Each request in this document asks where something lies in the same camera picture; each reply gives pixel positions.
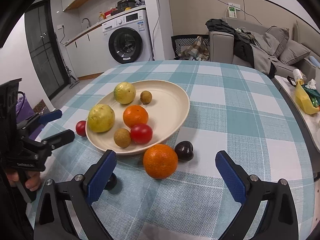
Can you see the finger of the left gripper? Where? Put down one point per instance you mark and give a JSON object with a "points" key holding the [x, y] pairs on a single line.
{"points": [[48, 117], [60, 139]]}

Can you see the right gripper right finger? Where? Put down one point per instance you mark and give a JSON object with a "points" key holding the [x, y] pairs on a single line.
{"points": [[234, 176]]}

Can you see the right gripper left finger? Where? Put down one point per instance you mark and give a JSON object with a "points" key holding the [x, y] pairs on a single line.
{"points": [[98, 175]]}

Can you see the pale yellow guava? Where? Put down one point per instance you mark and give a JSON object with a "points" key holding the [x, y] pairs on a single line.
{"points": [[101, 118]]}

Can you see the orange mandarin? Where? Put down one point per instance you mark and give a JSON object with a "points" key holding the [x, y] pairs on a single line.
{"points": [[135, 114], [160, 161]]}

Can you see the yellow-green guava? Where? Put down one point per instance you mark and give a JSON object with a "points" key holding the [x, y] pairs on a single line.
{"points": [[124, 93]]}

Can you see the small brown longan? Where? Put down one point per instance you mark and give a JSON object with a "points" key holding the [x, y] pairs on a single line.
{"points": [[145, 97]]}

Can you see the dark plum left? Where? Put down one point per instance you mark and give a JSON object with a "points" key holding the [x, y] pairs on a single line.
{"points": [[111, 183]]}

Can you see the dark plum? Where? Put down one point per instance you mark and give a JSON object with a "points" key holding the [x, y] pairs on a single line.
{"points": [[184, 151], [111, 183]]}

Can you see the purple bag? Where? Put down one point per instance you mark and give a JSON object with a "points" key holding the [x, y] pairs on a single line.
{"points": [[24, 111]]}

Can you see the small red tomato left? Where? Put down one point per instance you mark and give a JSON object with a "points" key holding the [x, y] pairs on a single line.
{"points": [[81, 128]]}

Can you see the dark plum right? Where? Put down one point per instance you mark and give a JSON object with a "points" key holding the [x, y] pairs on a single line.
{"points": [[184, 151]]}

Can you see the black glass door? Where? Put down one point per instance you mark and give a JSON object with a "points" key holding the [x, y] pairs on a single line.
{"points": [[44, 49]]}

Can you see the cream round plate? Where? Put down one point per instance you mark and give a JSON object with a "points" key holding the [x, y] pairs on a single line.
{"points": [[167, 111]]}

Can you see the yellow plastic bag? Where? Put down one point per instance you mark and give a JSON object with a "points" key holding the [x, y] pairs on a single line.
{"points": [[303, 101]]}

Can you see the white washing machine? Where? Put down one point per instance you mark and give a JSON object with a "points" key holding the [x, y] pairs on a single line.
{"points": [[127, 38]]}

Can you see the dark clothes pile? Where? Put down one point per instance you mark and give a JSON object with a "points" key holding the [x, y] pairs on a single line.
{"points": [[242, 47]]}

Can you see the plaid cloth on chair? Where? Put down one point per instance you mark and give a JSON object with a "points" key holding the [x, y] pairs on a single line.
{"points": [[198, 51]]}

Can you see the black cooking pot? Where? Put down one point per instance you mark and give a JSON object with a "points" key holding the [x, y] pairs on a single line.
{"points": [[123, 4]]}

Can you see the grey cushion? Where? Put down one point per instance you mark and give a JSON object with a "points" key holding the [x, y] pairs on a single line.
{"points": [[293, 53]]}

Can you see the grey sofa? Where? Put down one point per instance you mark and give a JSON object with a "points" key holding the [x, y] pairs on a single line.
{"points": [[307, 65]]}

